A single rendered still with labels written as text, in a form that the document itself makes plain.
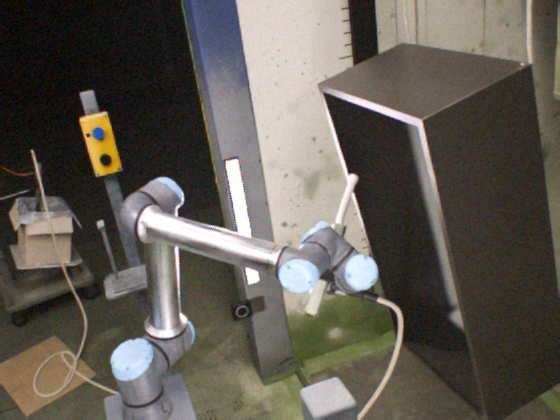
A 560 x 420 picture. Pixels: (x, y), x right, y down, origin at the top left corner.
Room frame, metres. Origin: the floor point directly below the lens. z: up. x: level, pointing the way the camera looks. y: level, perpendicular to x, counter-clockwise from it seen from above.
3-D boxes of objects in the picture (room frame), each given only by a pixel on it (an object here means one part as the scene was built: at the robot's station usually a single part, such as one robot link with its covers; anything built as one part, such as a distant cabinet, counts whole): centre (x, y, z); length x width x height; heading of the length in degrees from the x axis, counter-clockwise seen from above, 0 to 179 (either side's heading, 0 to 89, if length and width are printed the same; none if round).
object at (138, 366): (1.67, 0.48, 0.83); 0.17 x 0.15 x 0.18; 146
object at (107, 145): (2.49, 0.58, 1.42); 0.12 x 0.06 x 0.26; 103
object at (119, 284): (2.39, 0.55, 0.95); 0.26 x 0.15 x 0.32; 103
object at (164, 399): (1.66, 0.49, 0.69); 0.19 x 0.19 x 0.10
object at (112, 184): (2.54, 0.59, 0.82); 0.06 x 0.06 x 1.64; 13
